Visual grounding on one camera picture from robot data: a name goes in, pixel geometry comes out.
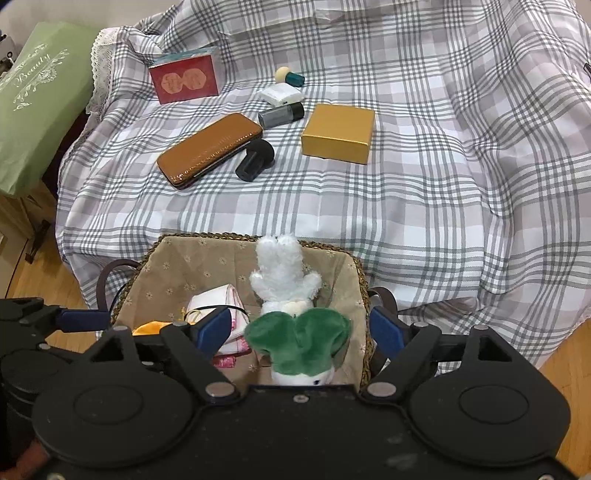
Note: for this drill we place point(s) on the wooden-head teal peg doll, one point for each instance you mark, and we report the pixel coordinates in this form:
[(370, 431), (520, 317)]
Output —
[(285, 75)]

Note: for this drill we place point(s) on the black mushroom-shaped stand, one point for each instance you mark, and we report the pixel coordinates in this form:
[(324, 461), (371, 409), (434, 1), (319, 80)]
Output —
[(259, 156)]

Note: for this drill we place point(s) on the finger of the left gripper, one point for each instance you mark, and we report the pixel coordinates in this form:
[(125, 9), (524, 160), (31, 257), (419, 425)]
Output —
[(33, 312)]

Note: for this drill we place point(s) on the green embroidered cushion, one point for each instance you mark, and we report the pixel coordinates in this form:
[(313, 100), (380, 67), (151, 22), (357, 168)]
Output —
[(41, 97)]

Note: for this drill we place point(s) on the pink white folded cloth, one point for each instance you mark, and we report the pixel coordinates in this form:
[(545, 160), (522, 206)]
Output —
[(218, 320)]

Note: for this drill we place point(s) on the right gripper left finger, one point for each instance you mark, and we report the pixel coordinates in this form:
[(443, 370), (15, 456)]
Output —
[(192, 348)]

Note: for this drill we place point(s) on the person's hand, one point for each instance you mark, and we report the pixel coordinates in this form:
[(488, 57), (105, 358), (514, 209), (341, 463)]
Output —
[(22, 463)]

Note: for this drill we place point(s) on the dark grey hair roller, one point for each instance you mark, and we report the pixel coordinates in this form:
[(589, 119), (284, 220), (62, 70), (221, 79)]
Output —
[(282, 115)]

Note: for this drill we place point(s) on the white fluffy plush toy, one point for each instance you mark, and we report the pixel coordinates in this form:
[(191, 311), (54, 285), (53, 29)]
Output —
[(280, 281)]

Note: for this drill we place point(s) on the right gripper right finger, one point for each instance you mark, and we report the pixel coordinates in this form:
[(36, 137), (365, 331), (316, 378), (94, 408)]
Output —
[(413, 353)]

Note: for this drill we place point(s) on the white small box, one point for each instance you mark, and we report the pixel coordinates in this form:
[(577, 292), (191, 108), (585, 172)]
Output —
[(280, 94)]

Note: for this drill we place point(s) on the red book with emblem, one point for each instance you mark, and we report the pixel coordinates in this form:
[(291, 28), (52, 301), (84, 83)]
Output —
[(187, 75)]

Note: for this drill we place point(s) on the grey plaid cloth cover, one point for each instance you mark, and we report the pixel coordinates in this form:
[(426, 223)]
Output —
[(474, 206)]

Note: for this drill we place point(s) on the brown leather case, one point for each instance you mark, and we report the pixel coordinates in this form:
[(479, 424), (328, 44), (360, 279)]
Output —
[(208, 148)]

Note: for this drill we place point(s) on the green white snowman plush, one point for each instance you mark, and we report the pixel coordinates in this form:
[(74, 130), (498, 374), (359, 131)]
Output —
[(301, 349)]

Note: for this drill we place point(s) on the yellow square box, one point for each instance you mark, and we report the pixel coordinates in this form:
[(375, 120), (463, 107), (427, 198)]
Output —
[(339, 132)]

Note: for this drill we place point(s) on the orange drawstring pouch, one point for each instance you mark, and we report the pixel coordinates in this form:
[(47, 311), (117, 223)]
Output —
[(150, 328)]

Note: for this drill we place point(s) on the white lace trim cloth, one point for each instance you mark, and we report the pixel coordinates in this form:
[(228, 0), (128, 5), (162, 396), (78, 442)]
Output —
[(101, 57)]

